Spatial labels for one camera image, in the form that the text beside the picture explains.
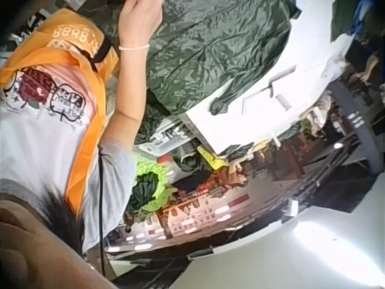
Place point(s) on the person's right hand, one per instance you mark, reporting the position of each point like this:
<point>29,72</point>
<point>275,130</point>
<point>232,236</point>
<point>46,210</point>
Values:
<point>139,24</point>

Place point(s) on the large dark green fabric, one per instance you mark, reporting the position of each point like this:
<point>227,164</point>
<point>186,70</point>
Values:
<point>216,45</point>

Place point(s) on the heap of mixed clothes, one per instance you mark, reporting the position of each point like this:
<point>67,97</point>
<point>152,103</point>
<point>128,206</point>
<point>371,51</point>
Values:
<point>192,156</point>

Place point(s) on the neon green fabric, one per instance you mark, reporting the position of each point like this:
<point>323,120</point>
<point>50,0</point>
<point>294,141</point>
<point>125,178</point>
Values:
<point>161,183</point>

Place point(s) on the white cloth sheet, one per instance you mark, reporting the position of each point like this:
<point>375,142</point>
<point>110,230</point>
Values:
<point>303,72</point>

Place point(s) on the shelves of goods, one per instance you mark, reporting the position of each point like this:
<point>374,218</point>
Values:
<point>207,210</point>

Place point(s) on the heap of blue clothes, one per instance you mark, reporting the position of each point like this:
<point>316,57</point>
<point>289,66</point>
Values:
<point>361,15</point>

